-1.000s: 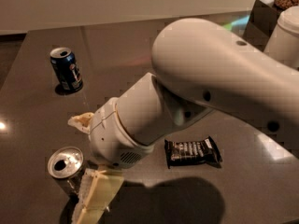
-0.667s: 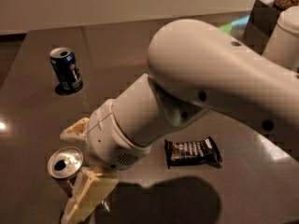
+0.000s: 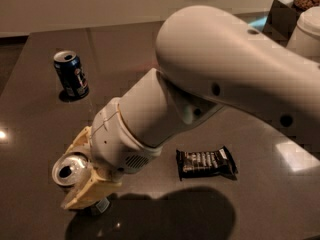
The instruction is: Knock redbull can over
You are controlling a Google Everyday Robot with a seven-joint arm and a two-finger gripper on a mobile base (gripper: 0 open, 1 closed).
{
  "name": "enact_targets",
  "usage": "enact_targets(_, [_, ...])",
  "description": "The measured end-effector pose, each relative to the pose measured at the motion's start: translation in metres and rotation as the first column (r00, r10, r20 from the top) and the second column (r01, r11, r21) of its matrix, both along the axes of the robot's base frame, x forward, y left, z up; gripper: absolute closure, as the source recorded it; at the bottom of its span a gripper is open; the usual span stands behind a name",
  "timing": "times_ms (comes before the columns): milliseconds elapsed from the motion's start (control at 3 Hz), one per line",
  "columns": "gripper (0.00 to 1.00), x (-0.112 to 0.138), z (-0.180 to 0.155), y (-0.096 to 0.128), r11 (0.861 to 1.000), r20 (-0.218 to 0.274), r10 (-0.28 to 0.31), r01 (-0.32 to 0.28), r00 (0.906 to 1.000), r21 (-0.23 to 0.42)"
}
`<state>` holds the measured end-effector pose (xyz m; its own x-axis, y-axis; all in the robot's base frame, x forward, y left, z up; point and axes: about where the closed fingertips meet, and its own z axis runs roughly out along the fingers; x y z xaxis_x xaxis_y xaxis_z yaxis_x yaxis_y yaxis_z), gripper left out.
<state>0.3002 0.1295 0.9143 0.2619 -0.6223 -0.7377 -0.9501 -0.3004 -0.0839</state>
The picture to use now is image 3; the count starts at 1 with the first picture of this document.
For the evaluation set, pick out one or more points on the blue pepsi can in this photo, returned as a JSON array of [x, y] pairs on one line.
[[69, 69]]

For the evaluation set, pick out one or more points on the black snack bar wrapper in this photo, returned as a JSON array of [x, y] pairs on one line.
[[206, 164]]

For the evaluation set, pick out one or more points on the silver redbull can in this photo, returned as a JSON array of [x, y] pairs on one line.
[[70, 173]]

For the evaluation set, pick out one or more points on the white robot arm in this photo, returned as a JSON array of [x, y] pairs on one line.
[[207, 59]]

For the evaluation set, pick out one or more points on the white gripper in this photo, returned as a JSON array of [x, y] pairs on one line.
[[115, 144]]

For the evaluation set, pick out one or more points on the dark box with snacks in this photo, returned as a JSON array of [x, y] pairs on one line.
[[283, 17]]

